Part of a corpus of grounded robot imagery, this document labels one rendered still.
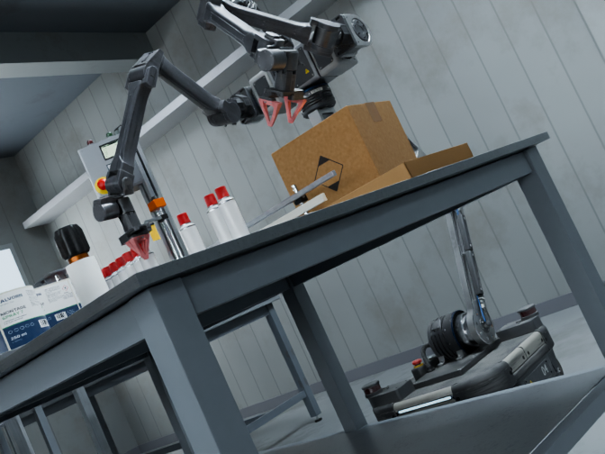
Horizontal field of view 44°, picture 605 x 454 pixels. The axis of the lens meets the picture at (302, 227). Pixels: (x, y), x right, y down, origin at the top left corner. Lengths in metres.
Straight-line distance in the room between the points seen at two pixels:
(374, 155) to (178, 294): 1.05
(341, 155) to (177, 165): 4.16
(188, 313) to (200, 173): 4.92
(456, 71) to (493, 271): 1.23
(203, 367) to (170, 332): 0.07
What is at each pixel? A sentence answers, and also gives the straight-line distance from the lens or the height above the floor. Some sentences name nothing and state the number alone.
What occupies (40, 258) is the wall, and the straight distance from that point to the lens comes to 7.56.
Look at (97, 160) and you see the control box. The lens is 2.67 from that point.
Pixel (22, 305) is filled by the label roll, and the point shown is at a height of 0.98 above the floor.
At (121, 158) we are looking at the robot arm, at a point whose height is 1.33.
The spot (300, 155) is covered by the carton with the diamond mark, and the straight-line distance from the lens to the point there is 2.15.
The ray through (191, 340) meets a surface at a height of 0.72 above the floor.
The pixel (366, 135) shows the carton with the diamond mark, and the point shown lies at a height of 1.03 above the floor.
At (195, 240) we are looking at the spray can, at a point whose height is 0.99.
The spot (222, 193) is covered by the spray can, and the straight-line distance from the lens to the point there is 2.15.
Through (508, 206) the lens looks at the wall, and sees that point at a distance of 4.66.
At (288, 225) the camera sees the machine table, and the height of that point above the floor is 0.82.
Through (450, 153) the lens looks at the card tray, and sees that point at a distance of 1.72.
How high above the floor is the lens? 0.71
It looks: 5 degrees up
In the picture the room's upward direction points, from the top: 25 degrees counter-clockwise
